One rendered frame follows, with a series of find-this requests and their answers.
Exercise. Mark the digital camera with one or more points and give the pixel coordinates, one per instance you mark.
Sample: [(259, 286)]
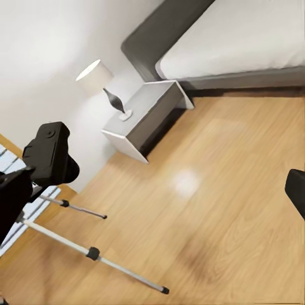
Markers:
[(48, 152)]

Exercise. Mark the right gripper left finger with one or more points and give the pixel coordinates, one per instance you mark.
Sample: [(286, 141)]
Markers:
[(15, 191)]

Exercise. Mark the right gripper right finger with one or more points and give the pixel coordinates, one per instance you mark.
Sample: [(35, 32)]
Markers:
[(295, 189)]

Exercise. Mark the camera tripod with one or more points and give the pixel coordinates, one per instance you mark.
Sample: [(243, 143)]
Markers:
[(93, 253)]

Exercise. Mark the bed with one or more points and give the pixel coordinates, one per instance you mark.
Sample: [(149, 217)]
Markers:
[(219, 44)]

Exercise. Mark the fixed window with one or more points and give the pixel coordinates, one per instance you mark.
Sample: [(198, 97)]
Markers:
[(39, 212)]

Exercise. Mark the table lamp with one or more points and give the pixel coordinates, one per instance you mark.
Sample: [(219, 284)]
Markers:
[(94, 79)]

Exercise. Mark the nightstand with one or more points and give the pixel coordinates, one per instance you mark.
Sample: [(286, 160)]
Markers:
[(151, 104)]

